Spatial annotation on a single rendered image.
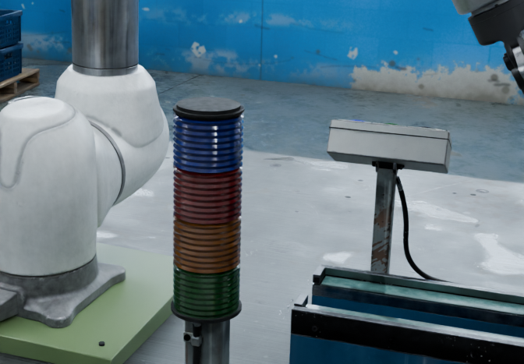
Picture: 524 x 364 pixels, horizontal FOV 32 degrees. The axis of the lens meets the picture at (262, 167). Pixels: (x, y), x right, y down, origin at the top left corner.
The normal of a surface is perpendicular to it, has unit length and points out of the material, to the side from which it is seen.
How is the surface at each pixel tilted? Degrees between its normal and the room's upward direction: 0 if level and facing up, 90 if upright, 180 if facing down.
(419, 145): 64
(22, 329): 2
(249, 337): 0
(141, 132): 85
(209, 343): 90
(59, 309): 13
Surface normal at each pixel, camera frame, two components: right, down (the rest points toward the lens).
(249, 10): -0.32, 0.27
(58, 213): 0.51, 0.27
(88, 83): -0.15, -0.37
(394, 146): -0.25, -0.18
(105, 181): 0.96, 0.08
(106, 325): 0.04, -0.94
